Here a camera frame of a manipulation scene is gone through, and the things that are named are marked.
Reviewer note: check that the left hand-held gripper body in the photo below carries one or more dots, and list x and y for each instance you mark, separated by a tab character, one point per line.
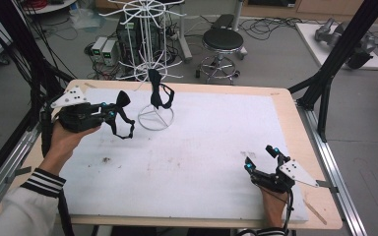
78	116

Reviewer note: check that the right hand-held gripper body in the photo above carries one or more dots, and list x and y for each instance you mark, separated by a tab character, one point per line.
280	175

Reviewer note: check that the small black bow tie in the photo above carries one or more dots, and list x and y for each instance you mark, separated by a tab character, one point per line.
123	99

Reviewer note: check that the large black bow tie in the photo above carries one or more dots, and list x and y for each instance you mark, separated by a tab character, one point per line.
155	87

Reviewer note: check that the person's right hand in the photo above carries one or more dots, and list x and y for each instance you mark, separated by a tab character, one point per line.
275	206

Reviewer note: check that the person's left hand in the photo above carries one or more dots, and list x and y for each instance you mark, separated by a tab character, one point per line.
60	144

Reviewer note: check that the light wooden table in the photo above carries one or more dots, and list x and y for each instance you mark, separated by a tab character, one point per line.
308	131

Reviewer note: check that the white foam mat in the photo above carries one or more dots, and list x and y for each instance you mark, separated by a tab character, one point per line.
203	170

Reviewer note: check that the thin wooden stick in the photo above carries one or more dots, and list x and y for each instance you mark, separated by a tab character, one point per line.
315	211

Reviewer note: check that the grey bench power supply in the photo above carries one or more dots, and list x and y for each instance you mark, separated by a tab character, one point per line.
109	52
97	47

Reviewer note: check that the black computer tower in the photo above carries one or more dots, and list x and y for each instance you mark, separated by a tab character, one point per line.
123	39

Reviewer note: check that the clear plastic bag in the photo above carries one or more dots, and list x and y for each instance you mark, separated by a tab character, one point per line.
87	18

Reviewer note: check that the grey stand leg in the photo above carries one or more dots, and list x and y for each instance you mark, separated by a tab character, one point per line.
239	23
184	39

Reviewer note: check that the round white table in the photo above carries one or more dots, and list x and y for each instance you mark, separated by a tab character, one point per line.
50	6

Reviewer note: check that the black round stool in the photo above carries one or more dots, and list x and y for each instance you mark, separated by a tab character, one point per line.
222	41

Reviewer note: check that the white floor board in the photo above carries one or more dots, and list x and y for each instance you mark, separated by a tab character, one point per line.
308	36

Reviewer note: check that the black flat box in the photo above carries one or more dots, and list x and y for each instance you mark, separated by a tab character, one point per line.
223	21

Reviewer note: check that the grey metal bracket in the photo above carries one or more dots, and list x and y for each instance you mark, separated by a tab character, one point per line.
328	186
18	173

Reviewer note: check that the aluminium rail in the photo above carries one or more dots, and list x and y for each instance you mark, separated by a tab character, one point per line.
338	177
0	183

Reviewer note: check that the black metal frame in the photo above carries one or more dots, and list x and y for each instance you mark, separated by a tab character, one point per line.
338	55
19	49

